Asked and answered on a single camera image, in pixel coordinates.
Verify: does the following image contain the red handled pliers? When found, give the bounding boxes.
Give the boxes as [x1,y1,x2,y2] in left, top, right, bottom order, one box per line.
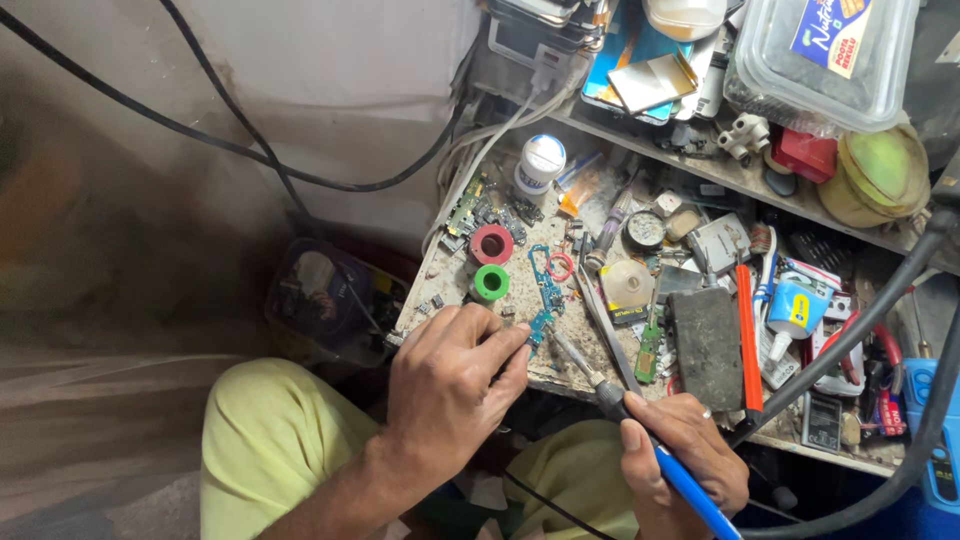
[816,310,906,388]

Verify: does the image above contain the white plastic tub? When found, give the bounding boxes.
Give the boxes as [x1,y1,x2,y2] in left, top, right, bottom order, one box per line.
[642,0,728,43]

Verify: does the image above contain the stack of phone screens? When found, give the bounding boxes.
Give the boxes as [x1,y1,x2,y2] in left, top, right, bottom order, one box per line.
[580,0,700,126]

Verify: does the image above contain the person's left hand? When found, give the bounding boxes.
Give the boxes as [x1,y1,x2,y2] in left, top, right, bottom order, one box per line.
[384,303,534,490]

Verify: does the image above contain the bundle of white cables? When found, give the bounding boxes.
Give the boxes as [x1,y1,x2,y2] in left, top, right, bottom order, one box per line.
[420,63,595,258]

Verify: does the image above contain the blue multimeter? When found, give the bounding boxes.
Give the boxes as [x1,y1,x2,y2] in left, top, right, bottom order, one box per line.
[900,357,960,516]

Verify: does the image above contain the white plastic connector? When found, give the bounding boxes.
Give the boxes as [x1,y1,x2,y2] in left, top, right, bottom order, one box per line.
[715,112,773,163]

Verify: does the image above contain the round flux tin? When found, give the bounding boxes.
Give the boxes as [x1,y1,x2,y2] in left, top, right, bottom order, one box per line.
[623,209,668,253]

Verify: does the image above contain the thick black hose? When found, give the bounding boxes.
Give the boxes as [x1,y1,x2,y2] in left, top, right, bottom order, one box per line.
[738,300,960,540]
[729,208,960,451]

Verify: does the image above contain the dusty wooden shelf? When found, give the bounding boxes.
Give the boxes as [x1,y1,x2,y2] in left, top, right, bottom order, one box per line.
[480,75,960,279]

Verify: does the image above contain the yellow green tape roll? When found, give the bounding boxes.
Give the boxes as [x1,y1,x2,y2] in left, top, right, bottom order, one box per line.
[816,123,932,230]

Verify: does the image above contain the stack of grey devices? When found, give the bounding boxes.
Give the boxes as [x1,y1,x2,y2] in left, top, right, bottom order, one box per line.
[486,0,610,78]

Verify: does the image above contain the green solder spool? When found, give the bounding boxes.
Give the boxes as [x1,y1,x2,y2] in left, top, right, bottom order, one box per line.
[471,263,512,303]

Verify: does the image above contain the clear plastic food container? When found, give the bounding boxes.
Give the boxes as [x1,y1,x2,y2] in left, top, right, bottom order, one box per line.
[723,0,921,138]

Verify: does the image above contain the plastic bag of parts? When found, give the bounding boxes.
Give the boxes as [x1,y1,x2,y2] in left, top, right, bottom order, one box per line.
[263,237,411,370]

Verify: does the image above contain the orange handled tool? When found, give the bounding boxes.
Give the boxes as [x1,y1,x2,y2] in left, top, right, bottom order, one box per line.
[734,247,765,426]

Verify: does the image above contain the black phone battery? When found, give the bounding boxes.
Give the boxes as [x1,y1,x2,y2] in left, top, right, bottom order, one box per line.
[800,390,846,456]

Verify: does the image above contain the dirty black rectangular block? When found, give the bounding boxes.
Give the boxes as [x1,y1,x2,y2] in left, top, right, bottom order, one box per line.
[666,287,745,414]

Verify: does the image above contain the red solder spool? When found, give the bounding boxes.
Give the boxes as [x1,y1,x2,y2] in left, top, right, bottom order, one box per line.
[469,222,516,267]

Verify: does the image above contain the person's yellow trousers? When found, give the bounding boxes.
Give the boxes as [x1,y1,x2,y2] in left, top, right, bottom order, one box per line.
[198,356,640,540]

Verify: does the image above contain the translucent round lid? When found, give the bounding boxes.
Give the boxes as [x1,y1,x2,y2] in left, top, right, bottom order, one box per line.
[599,258,656,311]

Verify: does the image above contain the pile of circuit boards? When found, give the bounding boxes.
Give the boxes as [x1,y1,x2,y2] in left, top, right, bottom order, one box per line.
[438,172,546,254]

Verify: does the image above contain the blue and white glue bottle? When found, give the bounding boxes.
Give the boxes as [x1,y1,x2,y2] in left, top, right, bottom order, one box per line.
[765,270,835,366]

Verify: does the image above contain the blue handled soldering iron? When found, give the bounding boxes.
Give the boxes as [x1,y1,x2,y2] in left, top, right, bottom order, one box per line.
[549,326,744,540]

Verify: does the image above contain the small green circuit board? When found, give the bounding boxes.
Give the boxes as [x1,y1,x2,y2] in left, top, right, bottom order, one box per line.
[633,303,666,385]

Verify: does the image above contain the person's right hand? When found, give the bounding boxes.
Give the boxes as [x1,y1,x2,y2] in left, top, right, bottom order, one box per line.
[618,390,752,540]

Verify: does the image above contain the small red box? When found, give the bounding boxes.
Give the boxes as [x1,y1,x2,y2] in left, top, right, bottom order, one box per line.
[770,126,839,186]

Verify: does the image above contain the blue phone circuit board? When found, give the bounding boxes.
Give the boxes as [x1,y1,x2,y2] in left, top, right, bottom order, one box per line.
[526,243,568,355]

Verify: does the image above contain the grey charger adapter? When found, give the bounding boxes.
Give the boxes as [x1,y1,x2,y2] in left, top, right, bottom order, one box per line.
[685,213,753,276]

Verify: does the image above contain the orange plastic packet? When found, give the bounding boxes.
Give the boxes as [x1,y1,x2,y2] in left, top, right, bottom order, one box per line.
[558,168,603,219]

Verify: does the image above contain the thin black wall cable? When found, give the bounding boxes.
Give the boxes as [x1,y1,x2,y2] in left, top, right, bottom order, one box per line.
[159,0,316,222]
[0,6,470,194]

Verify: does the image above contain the steel tweezers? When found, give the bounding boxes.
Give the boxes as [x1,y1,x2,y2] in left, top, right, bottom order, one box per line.
[573,265,646,399]

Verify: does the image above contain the white jar with blue label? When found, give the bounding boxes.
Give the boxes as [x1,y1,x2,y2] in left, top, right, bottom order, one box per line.
[513,134,568,198]

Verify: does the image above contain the black soldering iron cable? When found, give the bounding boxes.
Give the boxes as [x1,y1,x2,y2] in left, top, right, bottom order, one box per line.
[502,468,618,540]

